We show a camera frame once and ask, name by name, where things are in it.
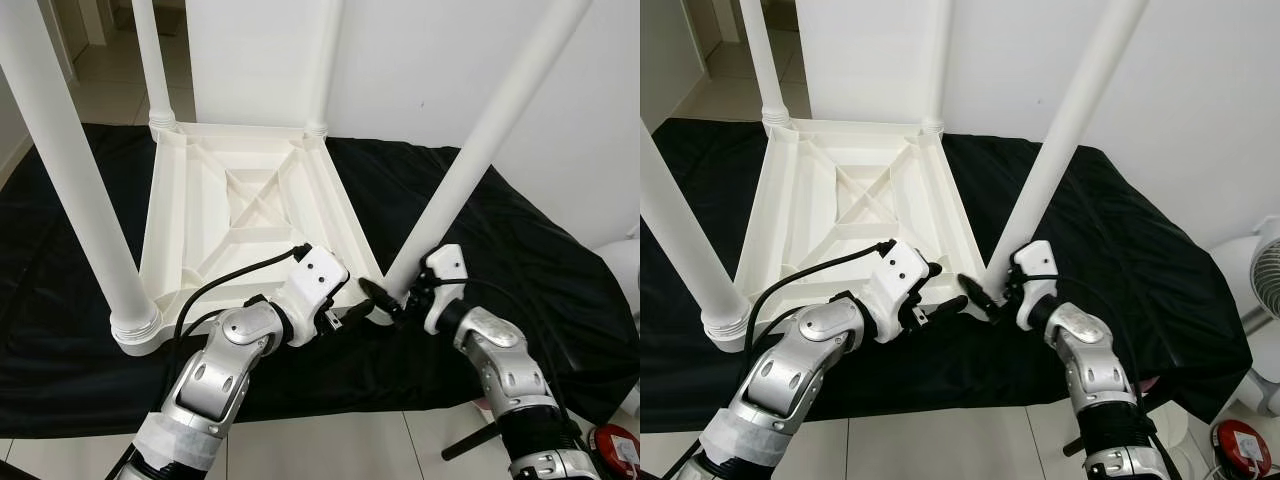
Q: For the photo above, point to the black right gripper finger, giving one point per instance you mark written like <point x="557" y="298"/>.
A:
<point x="380" y="297"/>
<point x="975" y="292"/>

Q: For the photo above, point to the white plastic children table top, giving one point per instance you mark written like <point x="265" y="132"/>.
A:
<point x="200" y="220"/>
<point x="800" y="220"/>

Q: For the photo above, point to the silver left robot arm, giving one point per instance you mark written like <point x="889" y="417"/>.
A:
<point x="230" y="350"/>
<point x="820" y="345"/>

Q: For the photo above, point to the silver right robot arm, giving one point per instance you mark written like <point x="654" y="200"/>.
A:
<point x="1085" y="340"/>
<point x="495" y="345"/>

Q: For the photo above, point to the black table cloth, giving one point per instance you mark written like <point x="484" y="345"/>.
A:
<point x="1130" y="300"/>
<point x="540" y="300"/>

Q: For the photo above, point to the pink rounded object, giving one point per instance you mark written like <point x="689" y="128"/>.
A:
<point x="480" y="404"/>
<point x="1150" y="383"/>

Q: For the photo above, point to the black metal table leg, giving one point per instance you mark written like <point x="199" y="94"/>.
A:
<point x="1073" y="446"/>
<point x="470" y="442"/>

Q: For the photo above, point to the red round floor device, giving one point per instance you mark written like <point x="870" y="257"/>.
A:
<point x="615" y="445"/>
<point x="1242" y="447"/>

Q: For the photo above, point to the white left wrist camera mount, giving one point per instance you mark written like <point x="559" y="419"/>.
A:
<point x="900" y="280"/>
<point x="315" y="285"/>

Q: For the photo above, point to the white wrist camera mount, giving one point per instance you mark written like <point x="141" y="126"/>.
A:
<point x="315" y="285"/>
<point x="1035" y="258"/>
<point x="900" y="280"/>
<point x="448" y="265"/>

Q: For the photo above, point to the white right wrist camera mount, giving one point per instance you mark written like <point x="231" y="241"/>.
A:
<point x="1035" y="258"/>
<point x="448" y="265"/>

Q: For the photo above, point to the white door frame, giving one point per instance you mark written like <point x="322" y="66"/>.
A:
<point x="728" y="20"/>
<point x="95" y="20"/>

